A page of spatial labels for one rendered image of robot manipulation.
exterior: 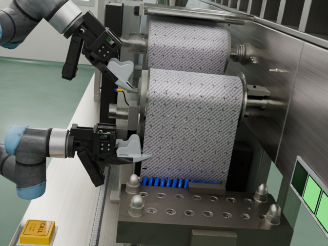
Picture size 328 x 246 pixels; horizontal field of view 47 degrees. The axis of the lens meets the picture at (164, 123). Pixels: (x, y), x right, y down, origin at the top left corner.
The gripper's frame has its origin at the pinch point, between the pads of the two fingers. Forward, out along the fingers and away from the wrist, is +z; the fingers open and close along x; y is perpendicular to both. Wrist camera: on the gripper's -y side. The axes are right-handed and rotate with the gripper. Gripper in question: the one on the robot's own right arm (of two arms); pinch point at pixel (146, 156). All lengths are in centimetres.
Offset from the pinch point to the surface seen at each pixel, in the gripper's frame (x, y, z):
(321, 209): -34.5, 8.9, 29.7
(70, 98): 379, -109, -82
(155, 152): -0.3, 1.8, 2.1
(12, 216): 123, -109, -75
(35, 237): -13.4, -16.9, -25.3
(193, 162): -0.3, -0.4, 12.3
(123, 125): 9.6, 4.6, -6.8
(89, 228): -5.8, -19.1, -13.4
